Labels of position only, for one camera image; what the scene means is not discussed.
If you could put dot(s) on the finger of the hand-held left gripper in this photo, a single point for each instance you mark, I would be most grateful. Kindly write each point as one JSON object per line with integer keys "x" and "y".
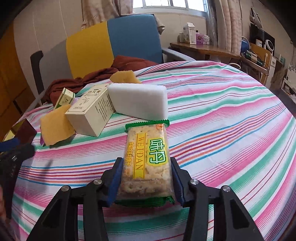
{"x": 8, "y": 144}
{"x": 24, "y": 151}

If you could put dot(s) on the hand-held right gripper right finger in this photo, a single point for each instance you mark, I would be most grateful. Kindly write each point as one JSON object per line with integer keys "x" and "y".
{"x": 177, "y": 183}

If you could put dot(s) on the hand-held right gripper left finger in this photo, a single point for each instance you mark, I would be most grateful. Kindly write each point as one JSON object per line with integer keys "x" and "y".
{"x": 115, "y": 183}

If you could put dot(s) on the gold tin box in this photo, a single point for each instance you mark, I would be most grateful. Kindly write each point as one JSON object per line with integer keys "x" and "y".
{"x": 12, "y": 132}

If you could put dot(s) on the cracker packet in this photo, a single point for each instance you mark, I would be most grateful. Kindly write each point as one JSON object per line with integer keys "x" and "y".
{"x": 148, "y": 162}

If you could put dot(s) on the small green box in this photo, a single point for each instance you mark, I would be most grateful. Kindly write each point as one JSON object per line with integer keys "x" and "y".
{"x": 64, "y": 98}

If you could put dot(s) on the yellow sponge block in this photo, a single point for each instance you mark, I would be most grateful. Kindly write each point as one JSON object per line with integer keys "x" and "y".
{"x": 124, "y": 77}
{"x": 56, "y": 127}

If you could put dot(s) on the wooden wardrobe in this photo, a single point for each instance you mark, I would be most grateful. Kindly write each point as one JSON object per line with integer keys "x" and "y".
{"x": 11, "y": 81}

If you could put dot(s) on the cream cardboard box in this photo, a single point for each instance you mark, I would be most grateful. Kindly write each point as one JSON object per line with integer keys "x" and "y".
{"x": 90, "y": 111}

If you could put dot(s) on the black rolled mat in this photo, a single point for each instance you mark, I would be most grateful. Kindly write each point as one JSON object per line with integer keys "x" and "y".
{"x": 37, "y": 74}

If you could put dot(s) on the reddish brown cloth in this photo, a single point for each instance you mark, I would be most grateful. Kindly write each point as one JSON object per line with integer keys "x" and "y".
{"x": 69, "y": 87}

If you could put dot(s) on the white sponge block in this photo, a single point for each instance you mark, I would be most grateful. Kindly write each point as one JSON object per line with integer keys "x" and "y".
{"x": 138, "y": 100}

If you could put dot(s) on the grey yellow blue chair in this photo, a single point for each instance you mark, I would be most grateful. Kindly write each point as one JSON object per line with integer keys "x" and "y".
{"x": 92, "y": 46}

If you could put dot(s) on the wooden desk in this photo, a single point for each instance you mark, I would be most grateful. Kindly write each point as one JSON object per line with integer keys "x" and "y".
{"x": 208, "y": 51}

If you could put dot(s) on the wooden side chair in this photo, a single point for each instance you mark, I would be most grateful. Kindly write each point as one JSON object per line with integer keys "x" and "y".
{"x": 259, "y": 62}

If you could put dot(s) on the purple box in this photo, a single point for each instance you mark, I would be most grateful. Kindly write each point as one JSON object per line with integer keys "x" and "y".
{"x": 200, "y": 39}

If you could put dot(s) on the white carton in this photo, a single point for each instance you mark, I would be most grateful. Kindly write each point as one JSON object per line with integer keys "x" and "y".
{"x": 189, "y": 33}

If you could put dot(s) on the beige patterned curtain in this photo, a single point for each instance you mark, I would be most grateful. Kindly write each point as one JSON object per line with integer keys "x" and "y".
{"x": 224, "y": 25}
{"x": 104, "y": 11}

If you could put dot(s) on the white fan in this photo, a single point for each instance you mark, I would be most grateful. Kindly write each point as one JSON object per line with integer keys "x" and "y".
{"x": 270, "y": 47}

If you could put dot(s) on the window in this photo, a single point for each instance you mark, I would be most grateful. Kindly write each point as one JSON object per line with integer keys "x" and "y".
{"x": 171, "y": 5}

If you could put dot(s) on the grey bed rail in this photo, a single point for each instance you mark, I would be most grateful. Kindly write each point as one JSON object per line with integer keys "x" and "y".
{"x": 178, "y": 55}

